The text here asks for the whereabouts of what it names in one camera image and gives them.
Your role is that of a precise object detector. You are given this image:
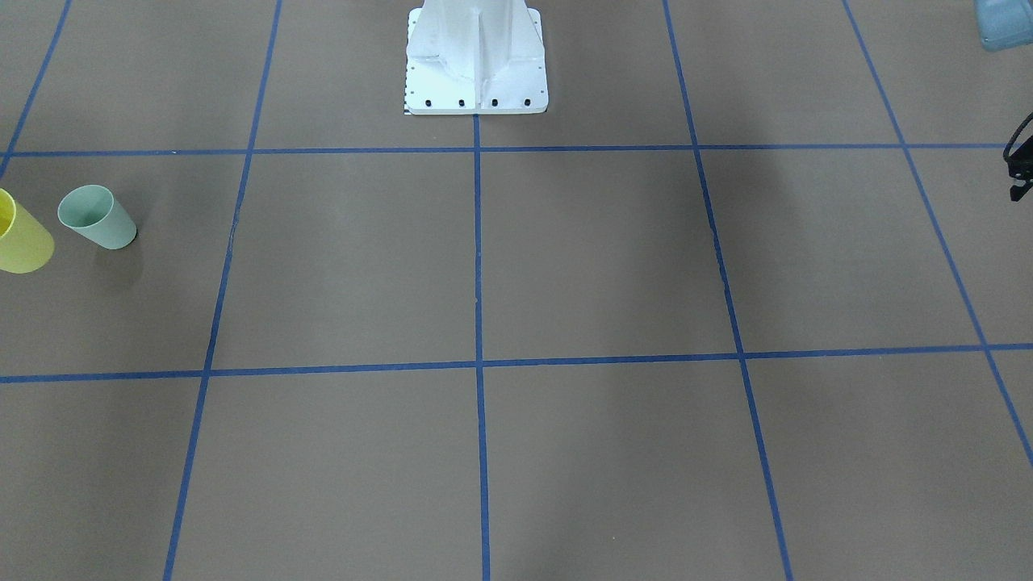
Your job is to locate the yellow cup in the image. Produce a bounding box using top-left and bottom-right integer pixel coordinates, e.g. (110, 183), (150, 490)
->
(1, 189), (55, 274)

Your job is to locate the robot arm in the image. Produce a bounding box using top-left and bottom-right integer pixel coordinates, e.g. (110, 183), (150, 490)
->
(973, 1), (1032, 202)

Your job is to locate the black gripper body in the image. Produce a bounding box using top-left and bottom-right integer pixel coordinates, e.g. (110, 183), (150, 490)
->
(1003, 113), (1032, 202)

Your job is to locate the light green cup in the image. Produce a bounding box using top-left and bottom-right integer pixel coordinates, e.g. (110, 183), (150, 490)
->
(56, 185), (139, 250)

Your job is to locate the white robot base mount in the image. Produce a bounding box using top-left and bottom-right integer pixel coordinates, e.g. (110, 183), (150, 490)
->
(404, 1), (550, 115)

